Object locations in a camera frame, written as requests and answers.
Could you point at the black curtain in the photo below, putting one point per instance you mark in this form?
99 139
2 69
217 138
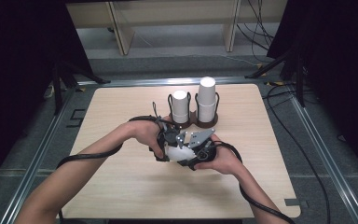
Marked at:
15 77
341 77

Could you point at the short stack of white cups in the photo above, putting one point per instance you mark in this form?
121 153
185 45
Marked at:
180 107

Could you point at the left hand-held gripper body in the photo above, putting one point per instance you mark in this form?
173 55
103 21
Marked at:
169 137

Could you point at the dark brown double cup holder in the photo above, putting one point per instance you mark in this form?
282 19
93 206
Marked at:
193 119

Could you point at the tall stack of white cups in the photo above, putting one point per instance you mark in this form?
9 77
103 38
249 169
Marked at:
206 99

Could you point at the grey tape strip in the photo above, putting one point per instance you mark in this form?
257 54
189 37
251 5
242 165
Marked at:
293 202

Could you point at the aluminium floor rail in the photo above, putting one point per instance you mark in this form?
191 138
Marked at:
34 161
329 161
155 82

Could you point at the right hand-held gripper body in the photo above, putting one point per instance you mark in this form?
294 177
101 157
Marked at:
202 137

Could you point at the person's right hand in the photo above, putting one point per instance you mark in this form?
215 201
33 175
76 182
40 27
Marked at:
227 160

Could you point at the black tripod stand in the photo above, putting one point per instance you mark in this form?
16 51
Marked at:
299 81
57 90

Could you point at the person's left hand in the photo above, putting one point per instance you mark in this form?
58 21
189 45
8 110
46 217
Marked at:
144 132

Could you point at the beige wooden bench frame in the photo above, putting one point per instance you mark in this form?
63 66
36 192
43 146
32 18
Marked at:
124 34

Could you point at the white paper cup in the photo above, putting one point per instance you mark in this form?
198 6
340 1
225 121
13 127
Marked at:
180 154

